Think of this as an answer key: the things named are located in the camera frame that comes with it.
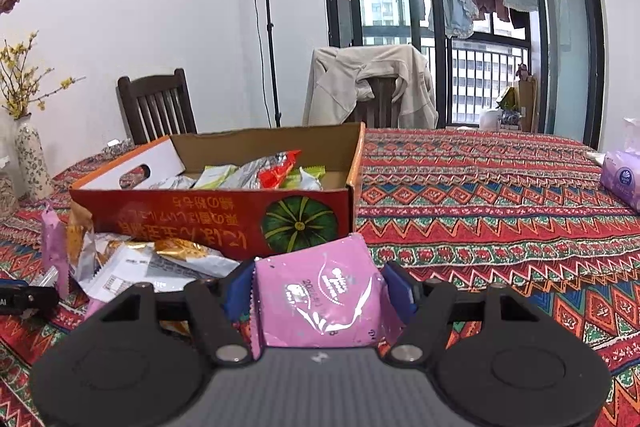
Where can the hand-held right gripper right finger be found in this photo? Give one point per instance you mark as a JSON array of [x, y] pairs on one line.
[[398, 293]]

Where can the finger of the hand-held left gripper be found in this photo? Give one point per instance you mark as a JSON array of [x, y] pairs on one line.
[[41, 302], [12, 284]]

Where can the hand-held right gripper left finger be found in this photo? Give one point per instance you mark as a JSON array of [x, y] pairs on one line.
[[239, 293]]

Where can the pink white-print snack packet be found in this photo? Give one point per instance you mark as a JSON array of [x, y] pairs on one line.
[[320, 297]]

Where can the red cardboard box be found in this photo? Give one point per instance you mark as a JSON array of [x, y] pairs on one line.
[[200, 219]]

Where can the white printed snack packet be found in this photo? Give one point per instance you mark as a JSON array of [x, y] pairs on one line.
[[150, 278]]

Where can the large purple snack packet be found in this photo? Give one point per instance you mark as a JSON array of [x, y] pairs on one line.
[[54, 252]]

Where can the orange cracker packet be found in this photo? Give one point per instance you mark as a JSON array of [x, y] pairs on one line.
[[79, 237]]

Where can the crumpled white snack packet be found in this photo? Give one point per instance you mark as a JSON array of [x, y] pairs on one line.
[[102, 252]]

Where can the clear plastic container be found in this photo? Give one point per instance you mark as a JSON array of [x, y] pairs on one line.
[[7, 192]]

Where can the green white snack packet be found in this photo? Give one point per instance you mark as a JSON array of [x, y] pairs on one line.
[[215, 177]]

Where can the silver snack packet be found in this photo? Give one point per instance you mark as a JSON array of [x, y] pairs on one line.
[[171, 182], [247, 174]]

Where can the floral ceramic vase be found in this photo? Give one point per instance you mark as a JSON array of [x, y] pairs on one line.
[[31, 157]]

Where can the small floral box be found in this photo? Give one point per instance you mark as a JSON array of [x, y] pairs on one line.
[[118, 147]]

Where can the dark wooden chair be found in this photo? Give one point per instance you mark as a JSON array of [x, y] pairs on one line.
[[380, 107], [155, 107]]

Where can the white pot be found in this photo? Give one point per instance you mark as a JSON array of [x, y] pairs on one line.
[[490, 119]]

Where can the yellow flower branches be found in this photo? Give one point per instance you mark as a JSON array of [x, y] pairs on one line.
[[22, 82]]

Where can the beige jacket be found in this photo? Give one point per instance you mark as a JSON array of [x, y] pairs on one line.
[[335, 82]]

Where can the green yellow box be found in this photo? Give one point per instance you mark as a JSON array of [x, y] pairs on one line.
[[508, 99]]

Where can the wooden balcony cabinet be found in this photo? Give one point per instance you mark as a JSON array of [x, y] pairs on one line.
[[528, 104]]

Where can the balcony railing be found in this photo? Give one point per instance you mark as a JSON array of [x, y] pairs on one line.
[[480, 77]]

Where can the purple tissue pack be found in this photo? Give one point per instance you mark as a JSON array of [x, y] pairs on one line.
[[622, 177]]

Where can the black floor lamp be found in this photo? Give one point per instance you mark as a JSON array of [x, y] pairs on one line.
[[269, 32]]

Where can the hanging dark garment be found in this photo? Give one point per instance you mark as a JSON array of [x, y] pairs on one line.
[[518, 19]]

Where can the black sliding glass door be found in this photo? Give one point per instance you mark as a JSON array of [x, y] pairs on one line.
[[592, 57]]

